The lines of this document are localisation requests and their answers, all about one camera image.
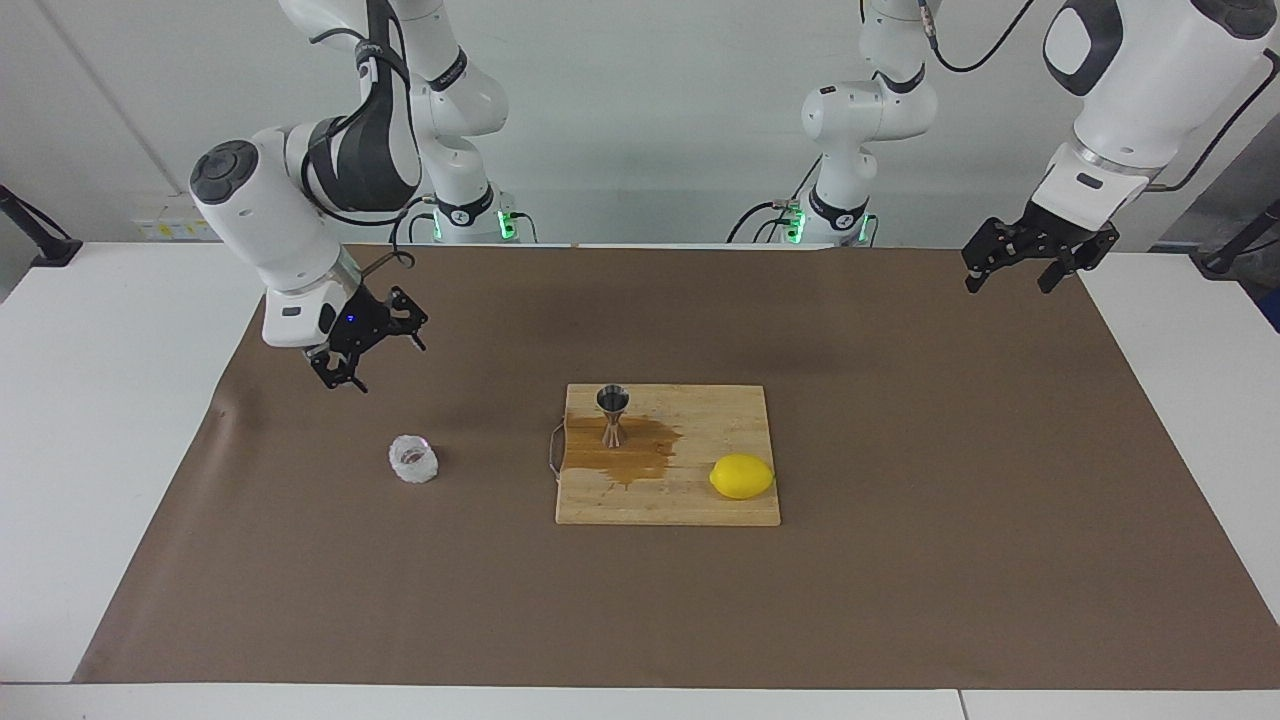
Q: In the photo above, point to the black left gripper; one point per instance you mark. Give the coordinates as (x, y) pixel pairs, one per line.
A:
(1065, 240)

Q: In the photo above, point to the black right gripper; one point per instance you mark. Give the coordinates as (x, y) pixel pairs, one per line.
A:
(362, 325)

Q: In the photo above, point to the white small cup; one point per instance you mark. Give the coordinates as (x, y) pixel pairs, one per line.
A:
(414, 462)

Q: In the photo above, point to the steel double jigger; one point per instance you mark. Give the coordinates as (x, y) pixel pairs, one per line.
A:
(613, 415)

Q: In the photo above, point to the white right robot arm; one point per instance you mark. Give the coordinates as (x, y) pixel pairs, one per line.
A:
(270, 220)

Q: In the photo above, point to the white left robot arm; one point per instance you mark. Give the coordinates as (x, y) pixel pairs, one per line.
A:
(1150, 90)

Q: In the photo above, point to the black clamp stand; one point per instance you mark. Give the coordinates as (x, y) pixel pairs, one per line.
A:
(1230, 250)
(40, 245)

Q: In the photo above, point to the brown paper table mat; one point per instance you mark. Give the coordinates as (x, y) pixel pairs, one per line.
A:
(400, 600)

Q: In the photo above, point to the wooden cutting board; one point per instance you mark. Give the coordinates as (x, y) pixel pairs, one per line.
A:
(700, 420)

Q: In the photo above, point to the yellow lemon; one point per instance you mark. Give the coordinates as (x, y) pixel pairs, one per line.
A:
(742, 477)

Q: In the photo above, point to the white wall power strip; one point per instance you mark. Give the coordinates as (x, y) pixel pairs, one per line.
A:
(170, 228)

